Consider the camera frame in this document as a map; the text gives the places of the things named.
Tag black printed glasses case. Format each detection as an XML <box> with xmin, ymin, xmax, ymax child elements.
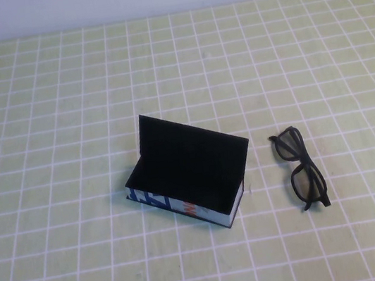
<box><xmin>113</xmin><ymin>98</ymin><xmax>262</xmax><ymax>244</ymax></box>

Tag black frame glasses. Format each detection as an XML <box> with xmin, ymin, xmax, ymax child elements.
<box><xmin>266</xmin><ymin>121</ymin><xmax>333</xmax><ymax>218</ymax></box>

